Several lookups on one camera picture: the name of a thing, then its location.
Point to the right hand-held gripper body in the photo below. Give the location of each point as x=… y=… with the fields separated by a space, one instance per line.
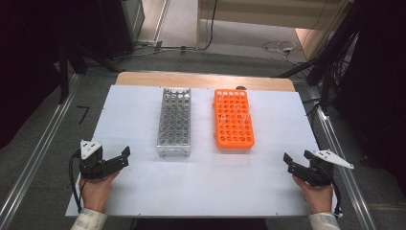
x=317 y=175

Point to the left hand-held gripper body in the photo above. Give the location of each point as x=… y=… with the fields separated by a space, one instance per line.
x=91 y=166

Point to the metal test tube rack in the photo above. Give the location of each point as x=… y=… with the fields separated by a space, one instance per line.
x=174 y=127

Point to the orange test tube rack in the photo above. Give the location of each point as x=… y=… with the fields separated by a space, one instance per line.
x=234 y=131

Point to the person's right hand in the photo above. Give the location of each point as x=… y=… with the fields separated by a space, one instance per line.
x=316 y=198

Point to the person's left hand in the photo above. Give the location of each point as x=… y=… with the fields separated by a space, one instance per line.
x=95 y=193

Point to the black metal stand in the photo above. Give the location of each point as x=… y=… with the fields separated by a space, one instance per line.
x=63 y=76

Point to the dark curtain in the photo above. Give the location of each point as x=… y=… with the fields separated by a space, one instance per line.
x=379 y=80
x=28 y=64

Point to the grey cabinet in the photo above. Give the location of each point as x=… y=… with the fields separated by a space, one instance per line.
x=133 y=16

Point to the aluminium floor rail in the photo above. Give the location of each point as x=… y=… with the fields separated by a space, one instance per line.
x=162 y=19
x=346 y=179
x=35 y=159

